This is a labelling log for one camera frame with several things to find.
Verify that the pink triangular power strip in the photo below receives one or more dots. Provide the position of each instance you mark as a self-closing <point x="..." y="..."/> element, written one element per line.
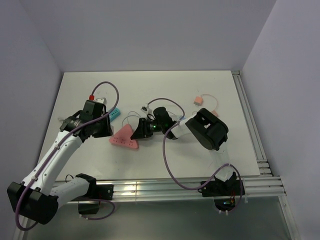
<point x="122" y="138"/>

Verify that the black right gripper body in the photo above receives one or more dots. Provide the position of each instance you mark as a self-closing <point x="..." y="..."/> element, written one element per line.
<point x="151" y="126"/>

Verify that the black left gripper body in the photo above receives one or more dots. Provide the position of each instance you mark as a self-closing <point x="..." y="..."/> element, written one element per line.
<point x="102" y="128"/>

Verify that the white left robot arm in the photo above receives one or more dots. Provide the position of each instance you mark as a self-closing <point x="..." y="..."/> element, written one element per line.
<point x="36" y="197"/>

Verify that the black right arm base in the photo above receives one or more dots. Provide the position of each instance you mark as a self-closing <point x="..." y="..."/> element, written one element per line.
<point x="228" y="189"/>

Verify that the teal power strip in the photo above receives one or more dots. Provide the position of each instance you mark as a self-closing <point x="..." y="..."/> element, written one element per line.
<point x="114" y="114"/>

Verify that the aluminium frame rail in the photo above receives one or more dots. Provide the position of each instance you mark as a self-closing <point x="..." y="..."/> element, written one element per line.
<point x="141" y="176"/>

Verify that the orange charger plug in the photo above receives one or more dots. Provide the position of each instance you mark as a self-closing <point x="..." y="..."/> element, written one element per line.
<point x="198" y="101"/>

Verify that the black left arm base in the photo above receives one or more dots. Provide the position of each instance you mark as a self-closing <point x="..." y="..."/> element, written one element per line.
<point x="102" y="194"/>

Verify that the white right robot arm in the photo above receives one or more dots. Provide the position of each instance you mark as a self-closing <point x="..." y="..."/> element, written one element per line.
<point x="209" y="130"/>

